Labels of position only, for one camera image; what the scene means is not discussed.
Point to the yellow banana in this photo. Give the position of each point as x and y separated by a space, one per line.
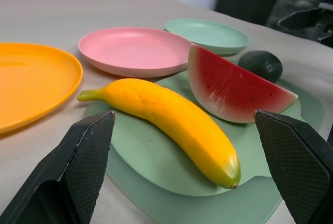
179 122

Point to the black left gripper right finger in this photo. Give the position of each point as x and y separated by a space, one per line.
299 166

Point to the yellow plate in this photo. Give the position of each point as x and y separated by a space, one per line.
33 83

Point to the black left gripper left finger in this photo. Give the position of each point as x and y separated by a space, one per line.
65 172

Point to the dark green avocado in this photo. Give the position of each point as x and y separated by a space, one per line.
262 65

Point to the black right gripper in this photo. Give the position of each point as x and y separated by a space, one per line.
327 23

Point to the mint green plate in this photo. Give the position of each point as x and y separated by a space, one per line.
208 35

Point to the green tray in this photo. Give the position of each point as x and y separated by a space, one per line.
156 153

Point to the red watermelon slice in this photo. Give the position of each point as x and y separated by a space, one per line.
229 88

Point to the pink plate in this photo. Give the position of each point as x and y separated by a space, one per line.
135 49

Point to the black cabinet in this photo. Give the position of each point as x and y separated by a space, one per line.
244 2

